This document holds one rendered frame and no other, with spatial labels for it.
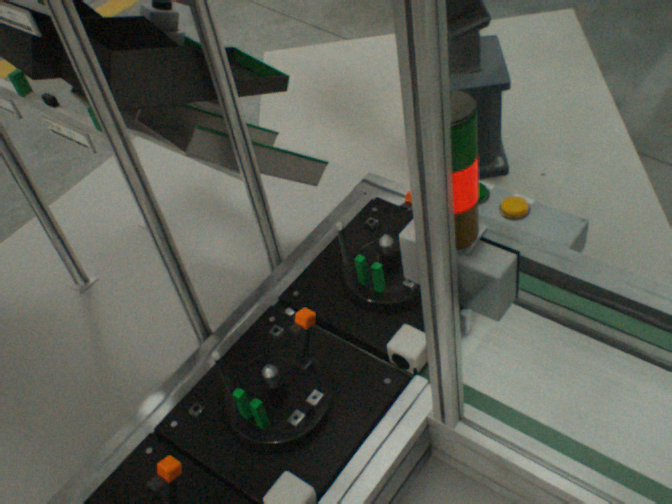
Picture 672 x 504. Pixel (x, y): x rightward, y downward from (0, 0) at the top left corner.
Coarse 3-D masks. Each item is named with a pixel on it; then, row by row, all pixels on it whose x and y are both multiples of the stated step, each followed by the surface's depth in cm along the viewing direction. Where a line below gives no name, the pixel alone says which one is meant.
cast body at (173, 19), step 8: (152, 0) 118; (160, 0) 119; (168, 0) 119; (144, 8) 118; (152, 8) 118; (160, 8) 118; (168, 8) 118; (144, 16) 118; (152, 16) 117; (160, 16) 117; (168, 16) 118; (176, 16) 119; (160, 24) 118; (168, 24) 119; (176, 24) 119; (168, 32) 119; (176, 32) 120; (184, 32) 121; (176, 40) 121; (184, 40) 121
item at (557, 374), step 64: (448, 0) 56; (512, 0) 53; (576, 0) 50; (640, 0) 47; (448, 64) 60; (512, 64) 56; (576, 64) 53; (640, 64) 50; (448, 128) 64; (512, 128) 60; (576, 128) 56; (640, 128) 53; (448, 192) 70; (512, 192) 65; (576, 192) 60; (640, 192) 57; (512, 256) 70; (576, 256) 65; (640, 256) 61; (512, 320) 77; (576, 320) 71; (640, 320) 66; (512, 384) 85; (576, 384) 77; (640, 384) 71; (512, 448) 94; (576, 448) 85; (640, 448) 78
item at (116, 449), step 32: (352, 192) 130; (320, 224) 126; (288, 256) 122; (256, 288) 118; (224, 352) 111; (192, 384) 108; (416, 384) 103; (160, 416) 105; (384, 416) 100; (416, 416) 99; (128, 448) 102; (384, 448) 98; (416, 448) 101; (96, 480) 100; (352, 480) 95; (384, 480) 95
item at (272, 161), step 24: (144, 120) 114; (168, 120) 117; (192, 120) 120; (216, 120) 123; (168, 144) 108; (192, 144) 106; (216, 144) 109; (264, 144) 115; (264, 168) 117; (288, 168) 121; (312, 168) 125
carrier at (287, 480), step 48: (288, 336) 110; (240, 384) 103; (288, 384) 102; (336, 384) 103; (384, 384) 102; (192, 432) 101; (240, 432) 98; (288, 432) 97; (336, 432) 98; (240, 480) 96; (288, 480) 92
